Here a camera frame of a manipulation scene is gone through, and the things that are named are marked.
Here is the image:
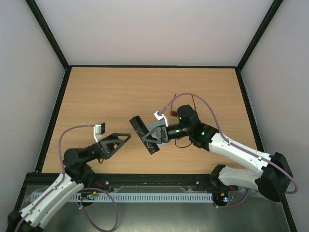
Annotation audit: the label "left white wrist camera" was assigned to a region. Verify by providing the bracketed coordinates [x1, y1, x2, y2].
[93, 122, 105, 143]

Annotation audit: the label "black aluminium frame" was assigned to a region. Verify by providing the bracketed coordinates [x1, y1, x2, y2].
[6, 0, 299, 232]

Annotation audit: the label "light blue slotted cable duct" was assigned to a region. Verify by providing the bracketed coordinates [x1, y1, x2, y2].
[28, 192, 214, 203]

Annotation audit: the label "light blue cleaning cloth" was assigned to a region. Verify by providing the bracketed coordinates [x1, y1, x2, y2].
[145, 121, 169, 148]

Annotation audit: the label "black glasses case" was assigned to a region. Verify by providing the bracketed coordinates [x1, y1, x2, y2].
[129, 116, 159, 155]

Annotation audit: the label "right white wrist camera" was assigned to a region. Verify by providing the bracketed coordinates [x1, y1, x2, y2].
[154, 110, 169, 127]

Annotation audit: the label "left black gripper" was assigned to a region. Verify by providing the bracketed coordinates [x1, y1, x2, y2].
[85, 132, 131, 162]

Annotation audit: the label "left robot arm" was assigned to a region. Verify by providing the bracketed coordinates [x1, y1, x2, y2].
[7, 133, 131, 232]

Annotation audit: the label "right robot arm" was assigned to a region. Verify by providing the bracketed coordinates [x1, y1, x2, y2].
[130, 105, 293, 202]

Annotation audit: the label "control board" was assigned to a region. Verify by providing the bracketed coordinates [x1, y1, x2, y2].
[77, 191, 100, 201]
[212, 191, 236, 203]

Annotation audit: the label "right control board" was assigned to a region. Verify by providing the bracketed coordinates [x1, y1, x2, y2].
[212, 191, 236, 203]

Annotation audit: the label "brown sunglasses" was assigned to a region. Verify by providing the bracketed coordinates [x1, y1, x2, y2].
[170, 95, 196, 117]

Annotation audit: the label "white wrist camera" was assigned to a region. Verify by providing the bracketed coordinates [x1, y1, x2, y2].
[93, 122, 105, 143]
[154, 110, 169, 127]

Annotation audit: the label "left control board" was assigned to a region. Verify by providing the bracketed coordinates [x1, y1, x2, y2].
[77, 191, 100, 201]

